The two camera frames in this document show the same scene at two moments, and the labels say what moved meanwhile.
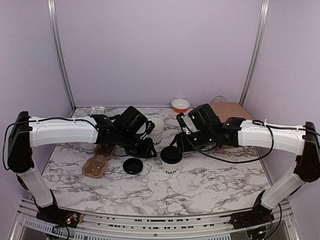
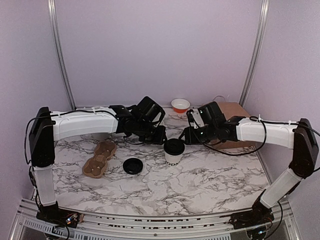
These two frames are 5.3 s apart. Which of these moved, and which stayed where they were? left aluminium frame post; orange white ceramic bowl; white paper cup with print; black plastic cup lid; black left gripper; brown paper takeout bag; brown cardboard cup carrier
Moved: black left gripper; white paper cup with print; black plastic cup lid
Stayed: brown cardboard cup carrier; orange white ceramic bowl; brown paper takeout bag; left aluminium frame post
